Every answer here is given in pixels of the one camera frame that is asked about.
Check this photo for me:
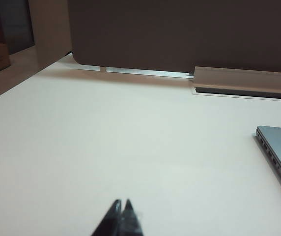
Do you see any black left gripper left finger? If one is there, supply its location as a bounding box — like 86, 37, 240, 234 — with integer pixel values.
90, 198, 124, 236

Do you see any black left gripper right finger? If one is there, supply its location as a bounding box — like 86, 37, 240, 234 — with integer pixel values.
120, 198, 145, 236

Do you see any beige felt desk divider panel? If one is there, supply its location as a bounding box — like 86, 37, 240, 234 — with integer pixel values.
67, 0, 281, 75

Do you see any long silver divider rail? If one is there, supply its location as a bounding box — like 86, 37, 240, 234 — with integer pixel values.
106, 66, 196, 80

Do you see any short silver divider rail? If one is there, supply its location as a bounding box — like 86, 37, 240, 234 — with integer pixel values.
77, 64, 102, 72

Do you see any beige cable tray flap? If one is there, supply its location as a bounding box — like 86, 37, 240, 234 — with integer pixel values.
193, 66, 281, 101

